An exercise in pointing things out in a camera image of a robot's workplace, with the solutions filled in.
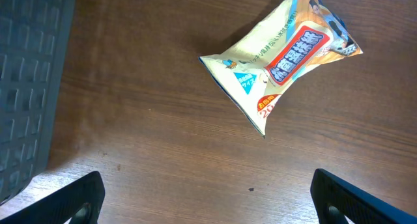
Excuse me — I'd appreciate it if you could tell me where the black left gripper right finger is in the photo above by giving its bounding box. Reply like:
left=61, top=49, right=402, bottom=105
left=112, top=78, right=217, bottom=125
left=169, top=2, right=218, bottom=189
left=310, top=169, right=416, bottom=224

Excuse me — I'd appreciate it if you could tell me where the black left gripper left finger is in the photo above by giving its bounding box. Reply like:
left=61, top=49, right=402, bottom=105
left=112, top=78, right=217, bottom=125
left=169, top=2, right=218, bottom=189
left=1, top=171, right=106, bottom=224

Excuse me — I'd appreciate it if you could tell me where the cream snack bag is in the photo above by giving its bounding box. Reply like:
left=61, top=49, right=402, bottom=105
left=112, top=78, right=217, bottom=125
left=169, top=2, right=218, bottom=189
left=199, top=0, right=362, bottom=135

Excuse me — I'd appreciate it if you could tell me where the grey plastic mesh basket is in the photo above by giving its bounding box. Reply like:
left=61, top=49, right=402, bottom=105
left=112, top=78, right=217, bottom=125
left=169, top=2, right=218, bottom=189
left=1, top=0, right=75, bottom=204

